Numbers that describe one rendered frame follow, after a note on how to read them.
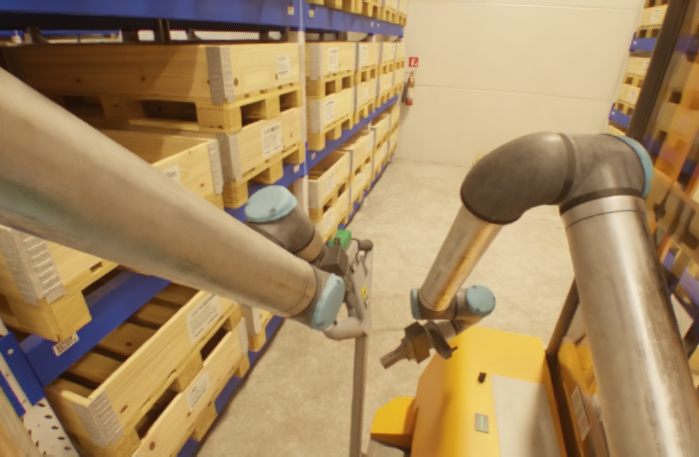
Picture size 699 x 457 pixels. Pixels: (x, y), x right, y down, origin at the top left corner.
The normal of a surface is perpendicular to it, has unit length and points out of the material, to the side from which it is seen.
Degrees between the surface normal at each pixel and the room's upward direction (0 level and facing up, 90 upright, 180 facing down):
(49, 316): 90
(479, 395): 0
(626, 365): 61
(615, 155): 41
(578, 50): 90
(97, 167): 76
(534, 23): 90
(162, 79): 90
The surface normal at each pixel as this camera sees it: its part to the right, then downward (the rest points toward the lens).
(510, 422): 0.03, -0.88
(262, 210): -0.30, -0.63
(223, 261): 0.82, 0.36
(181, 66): -0.29, 0.44
